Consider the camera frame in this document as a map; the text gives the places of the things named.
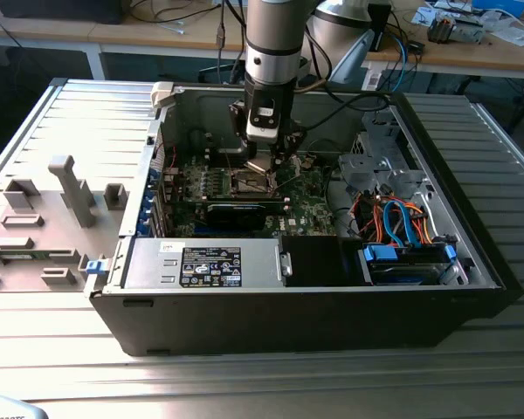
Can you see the RAM slot white clips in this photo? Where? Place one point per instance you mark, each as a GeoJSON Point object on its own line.
{"type": "Point", "coordinates": [216, 152]}

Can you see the wooden desk white frame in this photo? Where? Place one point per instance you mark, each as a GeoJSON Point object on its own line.
{"type": "Point", "coordinates": [48, 30]}
{"type": "Point", "coordinates": [463, 57]}

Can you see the CPU with silver top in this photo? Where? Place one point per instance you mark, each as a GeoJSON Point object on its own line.
{"type": "Point", "coordinates": [258, 165]}

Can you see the beige plastic case latch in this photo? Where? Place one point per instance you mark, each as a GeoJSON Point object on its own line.
{"type": "Point", "coordinates": [161, 94]}

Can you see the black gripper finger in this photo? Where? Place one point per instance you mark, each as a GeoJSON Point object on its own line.
{"type": "Point", "coordinates": [238, 118]}
{"type": "Point", "coordinates": [293, 139]}

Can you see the pale blue teach pendant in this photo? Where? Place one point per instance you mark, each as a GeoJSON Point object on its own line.
{"type": "Point", "coordinates": [353, 57]}

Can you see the black open PC case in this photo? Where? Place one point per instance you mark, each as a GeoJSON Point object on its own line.
{"type": "Point", "coordinates": [288, 323]}

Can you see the black flat monitor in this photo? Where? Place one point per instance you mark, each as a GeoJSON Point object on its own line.
{"type": "Point", "coordinates": [61, 11]}

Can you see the silver power supply unit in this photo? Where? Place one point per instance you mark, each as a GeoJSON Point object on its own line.
{"type": "Point", "coordinates": [148, 262]}

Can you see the blue cardboard box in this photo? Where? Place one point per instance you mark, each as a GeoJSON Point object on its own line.
{"type": "Point", "coordinates": [500, 6]}

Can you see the pale grey device corner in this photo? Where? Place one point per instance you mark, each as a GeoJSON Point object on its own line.
{"type": "Point", "coordinates": [8, 410]}

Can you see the CPU socket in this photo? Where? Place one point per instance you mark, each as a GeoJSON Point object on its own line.
{"type": "Point", "coordinates": [249, 184]}

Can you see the black plastic shroud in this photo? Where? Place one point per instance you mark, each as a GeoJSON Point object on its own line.
{"type": "Point", "coordinates": [314, 262]}

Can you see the black finned CPU cooler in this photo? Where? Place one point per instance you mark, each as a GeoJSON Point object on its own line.
{"type": "Point", "coordinates": [441, 28]}

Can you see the green RAM stick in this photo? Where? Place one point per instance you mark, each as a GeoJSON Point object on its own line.
{"type": "Point", "coordinates": [22, 255]}

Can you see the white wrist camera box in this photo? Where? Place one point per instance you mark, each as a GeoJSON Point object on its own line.
{"type": "Point", "coordinates": [263, 131]}

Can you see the green motherboard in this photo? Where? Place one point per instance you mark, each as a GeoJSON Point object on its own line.
{"type": "Point", "coordinates": [305, 205]}

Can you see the black upright box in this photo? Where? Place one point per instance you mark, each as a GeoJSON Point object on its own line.
{"type": "Point", "coordinates": [380, 26]}

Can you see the black graphics card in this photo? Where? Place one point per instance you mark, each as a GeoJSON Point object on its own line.
{"type": "Point", "coordinates": [236, 216]}

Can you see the grey parts rack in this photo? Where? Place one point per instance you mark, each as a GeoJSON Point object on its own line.
{"type": "Point", "coordinates": [48, 218]}

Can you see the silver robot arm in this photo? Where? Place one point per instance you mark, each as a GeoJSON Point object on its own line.
{"type": "Point", "coordinates": [270, 43]}

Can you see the hard disk in blue carrier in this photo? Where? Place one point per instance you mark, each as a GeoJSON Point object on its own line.
{"type": "Point", "coordinates": [401, 272]}

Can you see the blue plastic case latch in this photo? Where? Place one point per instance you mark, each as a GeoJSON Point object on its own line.
{"type": "Point", "coordinates": [97, 267]}

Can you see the white tag with code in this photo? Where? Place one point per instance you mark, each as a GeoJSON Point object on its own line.
{"type": "Point", "coordinates": [372, 80]}

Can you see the grey metal drive cage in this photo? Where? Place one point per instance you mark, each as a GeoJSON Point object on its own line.
{"type": "Point", "coordinates": [375, 174]}

